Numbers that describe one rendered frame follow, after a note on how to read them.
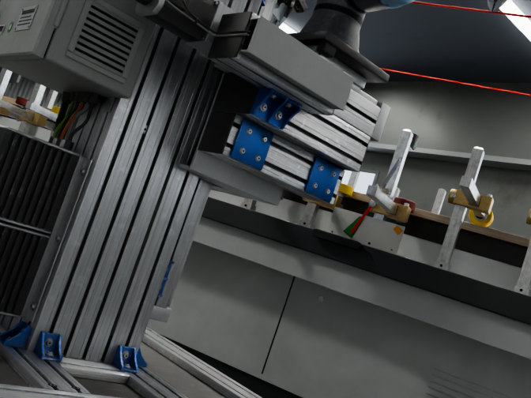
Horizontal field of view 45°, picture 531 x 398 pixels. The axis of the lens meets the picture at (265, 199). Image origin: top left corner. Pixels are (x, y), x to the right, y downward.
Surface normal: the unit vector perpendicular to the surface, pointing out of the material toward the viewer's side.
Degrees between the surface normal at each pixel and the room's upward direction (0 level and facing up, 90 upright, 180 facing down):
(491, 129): 90
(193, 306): 90
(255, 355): 90
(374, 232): 90
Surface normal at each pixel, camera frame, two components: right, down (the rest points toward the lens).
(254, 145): 0.63, 0.14
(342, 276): -0.40, -0.22
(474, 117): -0.71, -0.30
